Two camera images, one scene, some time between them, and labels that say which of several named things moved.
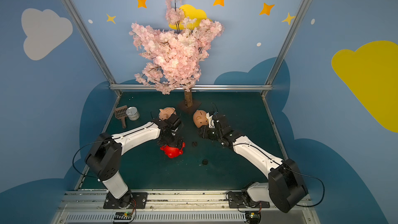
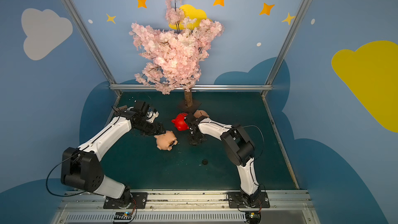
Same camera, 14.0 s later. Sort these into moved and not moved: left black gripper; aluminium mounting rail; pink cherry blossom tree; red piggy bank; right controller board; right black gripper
Moved: left black gripper; red piggy bank; right black gripper
Not moved: right controller board; pink cherry blossom tree; aluminium mounting rail
